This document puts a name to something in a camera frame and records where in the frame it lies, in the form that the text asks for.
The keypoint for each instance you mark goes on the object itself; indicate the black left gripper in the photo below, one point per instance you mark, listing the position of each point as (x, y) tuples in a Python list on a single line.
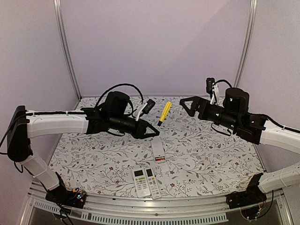
[(140, 131)]

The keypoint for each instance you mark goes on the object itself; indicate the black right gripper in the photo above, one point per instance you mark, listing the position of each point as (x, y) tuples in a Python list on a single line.
[(204, 103)]

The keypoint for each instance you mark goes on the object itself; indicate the white remote with back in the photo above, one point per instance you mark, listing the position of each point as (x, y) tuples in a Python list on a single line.
[(158, 150)]

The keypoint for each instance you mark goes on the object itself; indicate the yellow handled screwdriver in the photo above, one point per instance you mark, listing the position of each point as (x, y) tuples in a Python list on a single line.
[(164, 113)]

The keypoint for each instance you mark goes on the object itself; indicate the narrow white remote control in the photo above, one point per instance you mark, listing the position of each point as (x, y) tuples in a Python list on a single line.
[(153, 185)]

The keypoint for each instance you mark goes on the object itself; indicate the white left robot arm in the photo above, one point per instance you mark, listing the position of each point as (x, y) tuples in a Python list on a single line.
[(26, 124)]

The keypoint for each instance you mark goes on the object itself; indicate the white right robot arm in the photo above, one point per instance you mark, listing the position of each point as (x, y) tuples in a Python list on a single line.
[(253, 128)]

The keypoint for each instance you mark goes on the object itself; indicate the white remote with green buttons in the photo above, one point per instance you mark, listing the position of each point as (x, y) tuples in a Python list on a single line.
[(141, 184)]

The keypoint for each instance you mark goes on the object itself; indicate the white battery cover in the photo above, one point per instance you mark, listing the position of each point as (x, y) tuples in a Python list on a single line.
[(164, 167)]

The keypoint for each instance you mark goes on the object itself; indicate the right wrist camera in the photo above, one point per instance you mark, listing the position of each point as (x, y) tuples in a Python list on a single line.
[(213, 90)]

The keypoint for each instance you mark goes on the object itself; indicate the aluminium front rail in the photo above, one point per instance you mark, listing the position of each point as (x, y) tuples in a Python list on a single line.
[(116, 210)]

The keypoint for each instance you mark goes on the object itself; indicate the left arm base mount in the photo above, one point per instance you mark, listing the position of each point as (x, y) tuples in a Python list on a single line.
[(62, 196)]

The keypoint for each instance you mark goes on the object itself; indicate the right aluminium corner post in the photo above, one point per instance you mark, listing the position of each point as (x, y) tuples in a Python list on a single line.
[(247, 42)]

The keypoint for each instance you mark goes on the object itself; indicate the aluminium corner post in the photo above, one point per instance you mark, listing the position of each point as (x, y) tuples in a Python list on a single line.
[(65, 47), (247, 42)]

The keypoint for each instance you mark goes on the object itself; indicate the left aluminium corner post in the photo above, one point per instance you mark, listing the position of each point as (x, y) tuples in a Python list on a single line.
[(65, 47)]

